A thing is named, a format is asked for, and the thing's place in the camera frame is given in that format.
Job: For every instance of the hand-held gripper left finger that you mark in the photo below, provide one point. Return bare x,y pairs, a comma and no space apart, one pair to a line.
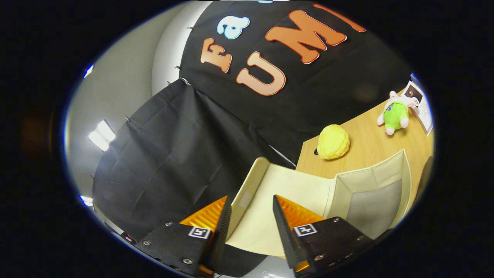
220,231

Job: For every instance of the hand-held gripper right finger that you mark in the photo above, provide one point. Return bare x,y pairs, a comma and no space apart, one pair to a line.
285,235

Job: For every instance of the beige grey fabric storage box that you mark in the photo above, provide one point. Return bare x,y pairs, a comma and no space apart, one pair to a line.
293,193

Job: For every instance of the black backdrop cloth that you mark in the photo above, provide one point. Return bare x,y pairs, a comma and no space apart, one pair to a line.
173,154

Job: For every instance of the yellow plush toy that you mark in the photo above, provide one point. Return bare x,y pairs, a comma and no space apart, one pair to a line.
334,142

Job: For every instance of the ceiling light panel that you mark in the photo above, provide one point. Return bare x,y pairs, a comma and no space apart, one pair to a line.
102,135

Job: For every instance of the green white plush toy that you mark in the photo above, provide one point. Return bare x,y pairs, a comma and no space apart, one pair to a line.
395,114

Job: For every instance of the white book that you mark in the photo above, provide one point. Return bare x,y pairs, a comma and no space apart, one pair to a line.
422,106

